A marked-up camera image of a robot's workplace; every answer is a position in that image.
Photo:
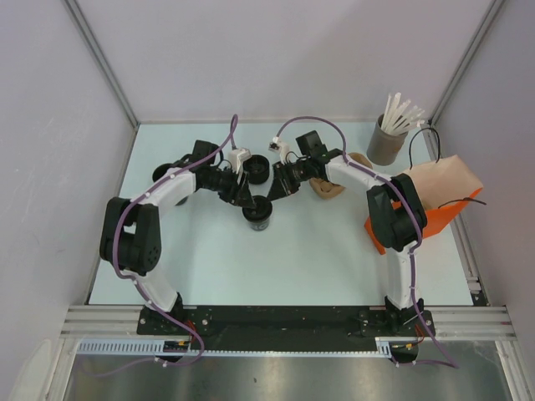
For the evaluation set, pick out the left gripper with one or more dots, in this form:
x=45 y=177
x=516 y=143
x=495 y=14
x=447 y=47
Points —
x=242 y=197

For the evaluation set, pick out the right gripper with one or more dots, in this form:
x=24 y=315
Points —
x=282 y=185

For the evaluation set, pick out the black plastic cup lid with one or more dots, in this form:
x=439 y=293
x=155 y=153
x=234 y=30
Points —
x=263 y=210

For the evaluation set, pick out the dark takeout coffee cup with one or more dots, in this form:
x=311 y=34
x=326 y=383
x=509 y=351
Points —
x=258 y=226

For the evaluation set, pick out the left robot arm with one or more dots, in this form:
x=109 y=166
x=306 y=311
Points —
x=131 y=234

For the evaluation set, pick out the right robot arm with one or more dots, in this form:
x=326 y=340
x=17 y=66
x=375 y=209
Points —
x=396 y=216

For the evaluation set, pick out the grey straw holder cup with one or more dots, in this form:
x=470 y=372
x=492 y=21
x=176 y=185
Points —
x=383 y=148

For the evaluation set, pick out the white straws bundle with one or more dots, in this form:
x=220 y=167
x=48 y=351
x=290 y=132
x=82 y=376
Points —
x=400 y=116

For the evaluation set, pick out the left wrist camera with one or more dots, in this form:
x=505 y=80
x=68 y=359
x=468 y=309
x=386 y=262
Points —
x=237 y=157

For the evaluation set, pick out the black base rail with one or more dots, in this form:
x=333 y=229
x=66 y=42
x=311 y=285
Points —
x=302 y=329

